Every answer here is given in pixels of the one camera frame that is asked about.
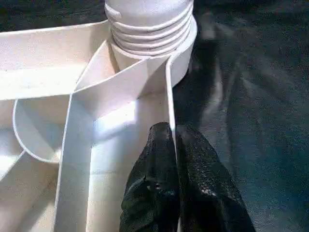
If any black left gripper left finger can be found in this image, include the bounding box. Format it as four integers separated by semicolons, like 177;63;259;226
119;121;181;232

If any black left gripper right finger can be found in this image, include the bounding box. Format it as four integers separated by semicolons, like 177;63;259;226
174;124;257;232

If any white plastic table top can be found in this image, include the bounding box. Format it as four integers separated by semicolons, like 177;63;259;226
0;17;198;232

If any white plastic table leg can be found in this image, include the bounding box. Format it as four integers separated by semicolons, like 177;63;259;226
104;0;195;58

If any black work mat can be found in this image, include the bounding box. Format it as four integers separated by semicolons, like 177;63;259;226
0;0;309;232

